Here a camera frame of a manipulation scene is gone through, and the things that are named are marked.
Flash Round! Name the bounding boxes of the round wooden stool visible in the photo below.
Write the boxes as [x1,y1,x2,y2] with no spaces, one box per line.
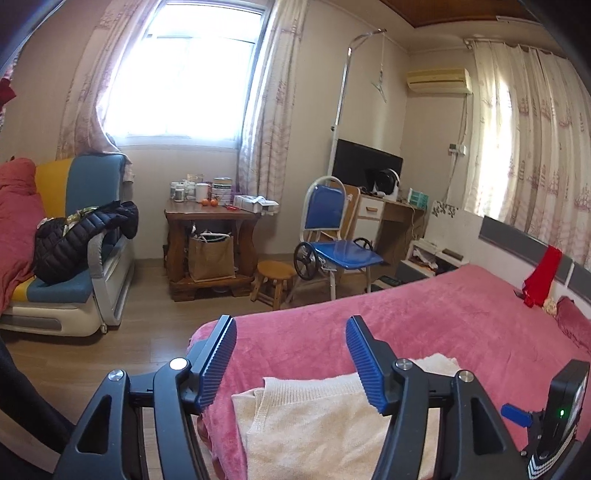
[250,260,298,311]

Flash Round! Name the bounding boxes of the black monitor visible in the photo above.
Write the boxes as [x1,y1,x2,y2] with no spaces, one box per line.
[332,138,404,197]

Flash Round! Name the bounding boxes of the white headphones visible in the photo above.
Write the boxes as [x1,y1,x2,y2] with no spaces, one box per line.
[372,168,401,200]

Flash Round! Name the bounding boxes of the black puffer jacket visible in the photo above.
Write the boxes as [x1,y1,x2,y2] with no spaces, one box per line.
[34,200,139,283]

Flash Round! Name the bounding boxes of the cream knit sweater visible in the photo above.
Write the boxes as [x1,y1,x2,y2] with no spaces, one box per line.
[231,353,462,480]

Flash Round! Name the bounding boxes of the cream air conditioner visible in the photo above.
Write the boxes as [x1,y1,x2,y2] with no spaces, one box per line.
[406,68,474,96]

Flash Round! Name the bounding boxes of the brown paper bag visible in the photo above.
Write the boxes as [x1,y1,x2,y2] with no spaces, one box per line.
[187,232,236,282]

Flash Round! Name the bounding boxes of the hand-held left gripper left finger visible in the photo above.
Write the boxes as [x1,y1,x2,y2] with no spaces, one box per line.
[54,315,238,480]

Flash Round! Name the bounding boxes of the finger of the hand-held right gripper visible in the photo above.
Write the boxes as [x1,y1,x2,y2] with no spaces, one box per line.
[501,404,534,426]

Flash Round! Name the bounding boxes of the dark red hanging cloth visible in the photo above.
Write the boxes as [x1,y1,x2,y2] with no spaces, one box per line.
[0,76,17,112]

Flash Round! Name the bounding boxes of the bright window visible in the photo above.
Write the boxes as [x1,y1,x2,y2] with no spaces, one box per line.
[105,0,269,141]

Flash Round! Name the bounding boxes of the blue wheeled chair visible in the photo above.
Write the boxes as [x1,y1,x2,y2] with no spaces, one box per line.
[293,175,385,305]

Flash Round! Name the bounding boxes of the white wall pipe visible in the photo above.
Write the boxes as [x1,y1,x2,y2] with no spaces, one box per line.
[448,95,468,204]

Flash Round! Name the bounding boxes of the white bedside cabinet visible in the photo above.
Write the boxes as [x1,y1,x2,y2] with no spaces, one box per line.
[399,237,469,282]

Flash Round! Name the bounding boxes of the blue and yellow recliner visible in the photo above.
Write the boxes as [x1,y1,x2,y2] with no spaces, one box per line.
[0,153,137,334]

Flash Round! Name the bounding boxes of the pink fleece blanket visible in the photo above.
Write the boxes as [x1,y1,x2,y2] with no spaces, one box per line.
[187,263,591,480]

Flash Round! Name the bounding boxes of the wooden desk with white drawers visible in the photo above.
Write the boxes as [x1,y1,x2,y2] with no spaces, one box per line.
[344,185,428,266]

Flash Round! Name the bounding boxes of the white metal pole stand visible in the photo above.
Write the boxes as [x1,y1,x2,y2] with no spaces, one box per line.
[327,28,386,178]

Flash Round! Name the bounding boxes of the ship print curtain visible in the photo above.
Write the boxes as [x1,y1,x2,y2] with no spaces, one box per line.
[464,39,591,268]

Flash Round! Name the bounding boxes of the wooden side table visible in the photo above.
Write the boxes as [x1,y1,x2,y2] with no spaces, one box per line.
[164,203,263,302]

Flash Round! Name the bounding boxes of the person's black trousers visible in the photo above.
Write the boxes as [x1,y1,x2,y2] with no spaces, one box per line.
[0,339,77,462]

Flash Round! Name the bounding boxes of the red quilt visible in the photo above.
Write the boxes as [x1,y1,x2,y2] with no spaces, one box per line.
[0,158,47,315]

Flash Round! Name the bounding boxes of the pale patterned window curtain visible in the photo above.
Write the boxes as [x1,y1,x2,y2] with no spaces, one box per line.
[235,0,309,199]
[55,0,160,160]

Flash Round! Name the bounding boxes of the group of white jars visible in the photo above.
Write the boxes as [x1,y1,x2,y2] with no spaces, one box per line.
[170,174,211,204]

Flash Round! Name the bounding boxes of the pink pillow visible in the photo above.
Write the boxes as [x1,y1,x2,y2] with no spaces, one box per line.
[554,295,591,356]

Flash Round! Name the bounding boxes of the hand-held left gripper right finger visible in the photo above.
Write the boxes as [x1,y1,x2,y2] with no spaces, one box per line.
[346,315,522,480]

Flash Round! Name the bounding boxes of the white tissue box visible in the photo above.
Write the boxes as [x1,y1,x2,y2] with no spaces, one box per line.
[233,194,279,215]

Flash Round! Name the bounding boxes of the green and white tin can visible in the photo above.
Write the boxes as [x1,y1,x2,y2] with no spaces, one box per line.
[211,177,233,206]

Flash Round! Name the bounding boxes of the white and grey headboard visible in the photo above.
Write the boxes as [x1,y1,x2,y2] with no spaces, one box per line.
[427,203,591,305]

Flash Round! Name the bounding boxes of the clothes hanger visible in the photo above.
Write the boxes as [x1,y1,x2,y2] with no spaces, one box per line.
[370,69,389,104]

